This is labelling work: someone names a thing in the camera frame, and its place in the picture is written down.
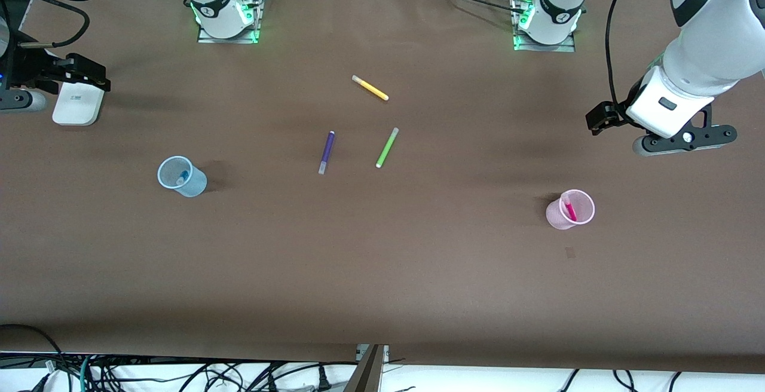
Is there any green marker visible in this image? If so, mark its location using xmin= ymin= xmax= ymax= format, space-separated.
xmin=375 ymin=127 xmax=400 ymax=169

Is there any pink mesh cup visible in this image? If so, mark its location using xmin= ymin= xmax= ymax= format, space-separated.
xmin=546 ymin=189 xmax=596 ymax=230

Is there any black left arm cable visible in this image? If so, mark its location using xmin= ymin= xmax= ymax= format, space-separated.
xmin=605 ymin=0 xmax=643 ymax=106

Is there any purple marker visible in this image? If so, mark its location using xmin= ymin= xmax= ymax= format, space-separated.
xmin=318 ymin=131 xmax=336 ymax=176

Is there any brown table cover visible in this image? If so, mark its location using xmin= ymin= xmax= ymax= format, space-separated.
xmin=0 ymin=0 xmax=765 ymax=375

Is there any aluminium table leg profile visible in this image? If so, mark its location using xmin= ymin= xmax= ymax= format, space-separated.
xmin=344 ymin=344 xmax=389 ymax=392

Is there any yellow marker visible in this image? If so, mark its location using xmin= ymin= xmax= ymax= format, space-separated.
xmin=351 ymin=75 xmax=390 ymax=102

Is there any black floor cable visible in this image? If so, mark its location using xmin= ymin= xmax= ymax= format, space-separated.
xmin=0 ymin=323 xmax=68 ymax=381

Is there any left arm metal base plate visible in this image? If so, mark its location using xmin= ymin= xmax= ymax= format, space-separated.
xmin=513 ymin=0 xmax=576 ymax=53

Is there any blue mesh cup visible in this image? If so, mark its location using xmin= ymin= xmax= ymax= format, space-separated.
xmin=157 ymin=156 xmax=208 ymax=198

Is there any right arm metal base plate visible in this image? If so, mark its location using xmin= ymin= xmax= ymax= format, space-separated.
xmin=197 ymin=0 xmax=262 ymax=45

